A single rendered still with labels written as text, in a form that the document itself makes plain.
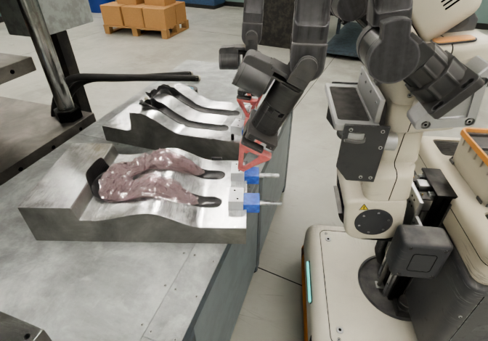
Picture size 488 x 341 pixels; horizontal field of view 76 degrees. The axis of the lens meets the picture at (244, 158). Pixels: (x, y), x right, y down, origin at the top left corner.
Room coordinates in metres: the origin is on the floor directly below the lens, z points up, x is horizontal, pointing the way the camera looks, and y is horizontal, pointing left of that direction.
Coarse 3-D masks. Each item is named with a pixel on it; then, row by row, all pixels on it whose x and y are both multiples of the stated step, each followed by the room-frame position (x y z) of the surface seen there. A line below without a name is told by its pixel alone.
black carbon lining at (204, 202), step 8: (96, 160) 0.66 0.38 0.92; (104, 160) 0.68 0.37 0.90; (96, 168) 0.65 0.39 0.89; (104, 168) 0.67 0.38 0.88; (88, 176) 0.61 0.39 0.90; (96, 176) 0.65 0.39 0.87; (200, 176) 0.67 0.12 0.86; (208, 176) 0.68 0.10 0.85; (216, 176) 0.68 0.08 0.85; (96, 184) 0.62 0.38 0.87; (96, 192) 0.59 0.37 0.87; (200, 200) 0.58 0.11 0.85; (208, 200) 0.58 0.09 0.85; (216, 200) 0.58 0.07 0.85
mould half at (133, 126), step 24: (144, 96) 1.18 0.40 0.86; (168, 96) 1.02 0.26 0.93; (192, 96) 1.07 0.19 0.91; (120, 120) 0.98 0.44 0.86; (144, 120) 0.89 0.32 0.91; (168, 120) 0.90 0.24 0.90; (192, 120) 0.93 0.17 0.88; (216, 120) 0.93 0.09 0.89; (144, 144) 0.89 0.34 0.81; (168, 144) 0.86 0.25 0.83; (192, 144) 0.83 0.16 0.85; (216, 144) 0.81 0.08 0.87
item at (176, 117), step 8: (160, 88) 1.07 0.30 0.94; (168, 88) 1.07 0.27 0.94; (152, 96) 0.98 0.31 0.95; (176, 96) 1.05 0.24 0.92; (184, 96) 1.05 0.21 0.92; (144, 104) 0.94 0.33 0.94; (152, 104) 0.97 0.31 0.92; (160, 104) 0.96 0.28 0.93; (192, 104) 1.03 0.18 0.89; (168, 112) 0.94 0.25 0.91; (208, 112) 0.99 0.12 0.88; (216, 112) 1.00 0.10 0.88; (224, 112) 1.00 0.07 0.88; (232, 112) 0.99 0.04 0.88; (176, 120) 0.92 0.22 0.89; (184, 120) 0.93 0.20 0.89; (200, 128) 0.88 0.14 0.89; (208, 128) 0.88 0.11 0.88; (216, 128) 0.88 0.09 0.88; (224, 128) 0.88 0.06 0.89
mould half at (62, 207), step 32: (64, 160) 0.67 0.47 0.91; (128, 160) 0.72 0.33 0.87; (192, 160) 0.72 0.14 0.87; (224, 160) 0.74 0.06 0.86; (32, 192) 0.54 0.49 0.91; (64, 192) 0.54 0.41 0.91; (192, 192) 0.59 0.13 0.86; (224, 192) 0.60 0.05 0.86; (32, 224) 0.49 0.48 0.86; (64, 224) 0.49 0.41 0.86; (96, 224) 0.49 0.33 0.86; (128, 224) 0.49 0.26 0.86; (160, 224) 0.49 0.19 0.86; (192, 224) 0.49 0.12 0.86; (224, 224) 0.50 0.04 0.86
